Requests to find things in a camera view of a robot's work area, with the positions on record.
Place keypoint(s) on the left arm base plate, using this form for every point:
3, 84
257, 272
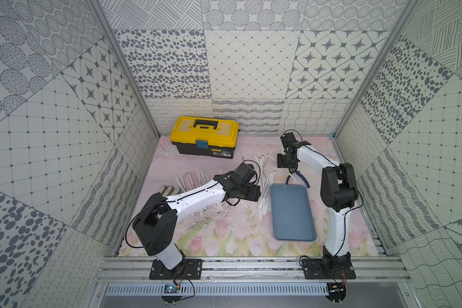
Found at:
187, 269

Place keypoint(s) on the blue handled pliers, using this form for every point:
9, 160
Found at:
297, 175

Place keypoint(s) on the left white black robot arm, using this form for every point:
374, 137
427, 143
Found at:
154, 225

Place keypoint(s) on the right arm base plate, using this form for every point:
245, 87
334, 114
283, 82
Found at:
316, 269

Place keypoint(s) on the right controller board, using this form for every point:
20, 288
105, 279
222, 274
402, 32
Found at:
336, 293

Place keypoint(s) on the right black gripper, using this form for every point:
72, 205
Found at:
280, 163

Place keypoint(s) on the yellow black toolbox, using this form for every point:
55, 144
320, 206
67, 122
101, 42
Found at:
205, 137

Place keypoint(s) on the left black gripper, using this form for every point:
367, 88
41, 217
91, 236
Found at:
250, 192

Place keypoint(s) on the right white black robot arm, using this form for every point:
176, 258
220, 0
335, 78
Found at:
337, 191

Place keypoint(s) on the controller board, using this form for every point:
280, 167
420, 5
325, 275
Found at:
336, 293
171, 290

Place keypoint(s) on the left controller board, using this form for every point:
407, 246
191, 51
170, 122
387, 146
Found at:
171, 290

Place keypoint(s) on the aluminium mounting rail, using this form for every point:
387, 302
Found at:
251, 269

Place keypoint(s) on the blue plastic storage tray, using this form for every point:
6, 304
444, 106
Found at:
291, 213

